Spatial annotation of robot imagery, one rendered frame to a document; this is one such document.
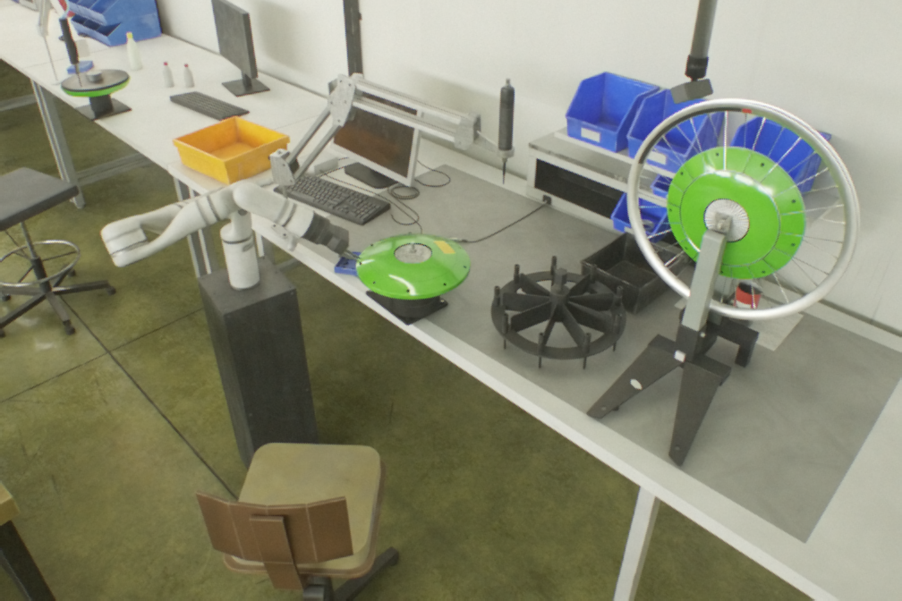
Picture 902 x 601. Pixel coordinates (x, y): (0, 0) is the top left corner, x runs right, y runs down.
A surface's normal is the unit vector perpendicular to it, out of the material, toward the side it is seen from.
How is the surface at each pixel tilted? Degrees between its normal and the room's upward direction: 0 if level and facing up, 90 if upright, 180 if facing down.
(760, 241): 93
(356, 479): 0
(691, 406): 18
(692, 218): 93
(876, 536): 0
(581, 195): 0
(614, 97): 90
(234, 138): 86
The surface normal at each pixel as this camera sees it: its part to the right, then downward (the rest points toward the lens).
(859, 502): 0.00, -0.84
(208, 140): 0.78, 0.28
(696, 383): -0.21, -0.67
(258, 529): -0.04, 0.58
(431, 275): 0.17, -0.61
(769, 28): -0.71, 0.38
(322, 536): 0.26, 0.52
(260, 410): 0.58, 0.44
